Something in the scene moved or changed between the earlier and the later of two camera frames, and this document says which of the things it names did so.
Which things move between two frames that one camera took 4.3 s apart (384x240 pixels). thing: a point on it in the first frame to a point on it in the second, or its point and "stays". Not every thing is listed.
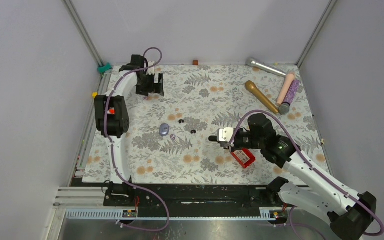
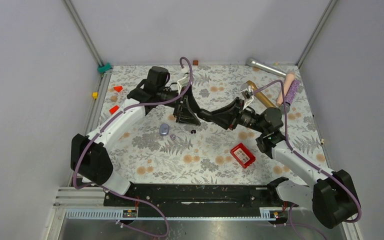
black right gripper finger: (213, 138) to (224, 116)
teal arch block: (102, 69) stays
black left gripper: (153, 88) to (183, 111)
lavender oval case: (164, 129) stays
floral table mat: (172, 139) stays
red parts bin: (245, 157) stays
